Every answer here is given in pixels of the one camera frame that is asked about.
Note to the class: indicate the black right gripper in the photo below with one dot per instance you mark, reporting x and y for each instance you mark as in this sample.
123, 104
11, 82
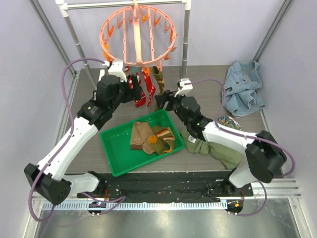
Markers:
168, 99

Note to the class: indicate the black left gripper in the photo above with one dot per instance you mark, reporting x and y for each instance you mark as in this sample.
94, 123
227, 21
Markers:
132, 94

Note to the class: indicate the tan ribbed sock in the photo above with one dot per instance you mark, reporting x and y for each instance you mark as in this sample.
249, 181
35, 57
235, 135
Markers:
151, 144
140, 132

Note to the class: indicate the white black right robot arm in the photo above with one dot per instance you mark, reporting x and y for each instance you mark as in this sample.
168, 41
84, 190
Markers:
264, 156

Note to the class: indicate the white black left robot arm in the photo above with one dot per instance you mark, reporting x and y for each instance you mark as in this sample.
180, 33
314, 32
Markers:
48, 176

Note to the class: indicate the pink round clip hanger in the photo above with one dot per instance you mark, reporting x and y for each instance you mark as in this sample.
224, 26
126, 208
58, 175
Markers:
135, 15

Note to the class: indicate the red christmas sock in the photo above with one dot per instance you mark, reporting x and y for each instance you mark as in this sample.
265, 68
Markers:
130, 72
150, 87

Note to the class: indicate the green plastic tray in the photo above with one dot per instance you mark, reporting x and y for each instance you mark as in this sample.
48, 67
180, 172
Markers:
116, 143

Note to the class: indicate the light blue denim shirt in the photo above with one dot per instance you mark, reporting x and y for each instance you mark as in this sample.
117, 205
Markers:
241, 84

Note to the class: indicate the olive green t-shirt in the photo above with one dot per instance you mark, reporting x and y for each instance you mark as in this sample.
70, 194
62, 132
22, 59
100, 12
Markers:
230, 158

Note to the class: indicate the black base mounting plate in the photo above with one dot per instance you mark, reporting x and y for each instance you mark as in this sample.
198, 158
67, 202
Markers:
171, 187

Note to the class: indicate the white metal clothes rack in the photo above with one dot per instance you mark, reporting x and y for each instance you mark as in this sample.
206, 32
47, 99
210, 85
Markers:
82, 20

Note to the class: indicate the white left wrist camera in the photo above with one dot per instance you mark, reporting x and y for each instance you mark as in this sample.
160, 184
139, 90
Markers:
117, 69

